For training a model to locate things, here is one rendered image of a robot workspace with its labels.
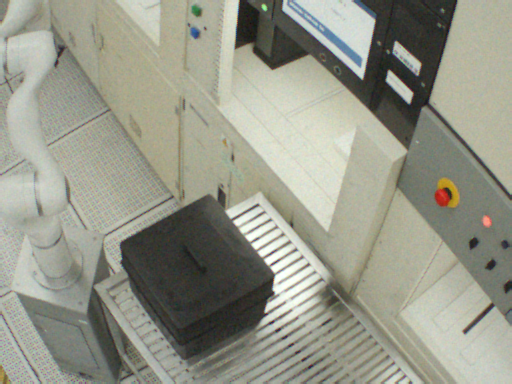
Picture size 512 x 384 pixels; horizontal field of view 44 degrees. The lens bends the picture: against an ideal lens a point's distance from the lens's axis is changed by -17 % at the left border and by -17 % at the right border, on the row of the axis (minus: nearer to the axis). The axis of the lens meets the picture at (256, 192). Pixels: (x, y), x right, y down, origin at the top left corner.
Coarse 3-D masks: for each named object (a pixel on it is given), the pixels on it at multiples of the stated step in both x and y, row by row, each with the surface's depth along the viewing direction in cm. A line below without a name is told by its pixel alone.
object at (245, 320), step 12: (132, 288) 193; (144, 300) 186; (252, 312) 186; (264, 312) 193; (156, 324) 189; (228, 324) 183; (240, 324) 188; (252, 324) 194; (168, 336) 183; (204, 336) 179; (216, 336) 185; (228, 336) 190; (180, 348) 179; (192, 348) 181; (204, 348) 187
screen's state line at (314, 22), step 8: (288, 0) 159; (296, 8) 158; (304, 16) 157; (312, 16) 154; (312, 24) 156; (320, 24) 153; (320, 32) 155; (328, 32) 152; (336, 40) 152; (344, 48) 151; (352, 56) 150; (360, 64) 149
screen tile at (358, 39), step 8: (336, 0) 143; (344, 0) 141; (336, 8) 145; (344, 8) 142; (352, 8) 140; (328, 16) 149; (336, 16) 147; (352, 16) 141; (336, 24) 148; (344, 24) 146; (360, 24) 141; (368, 24) 138; (344, 32) 147; (352, 32) 145; (360, 32) 142; (352, 40) 146; (360, 40) 144; (360, 48) 146
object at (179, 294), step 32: (160, 224) 181; (192, 224) 181; (224, 224) 182; (128, 256) 175; (160, 256) 175; (192, 256) 174; (224, 256) 177; (256, 256) 178; (160, 288) 171; (192, 288) 171; (224, 288) 172; (256, 288) 173; (160, 320) 176; (192, 320) 166; (224, 320) 177
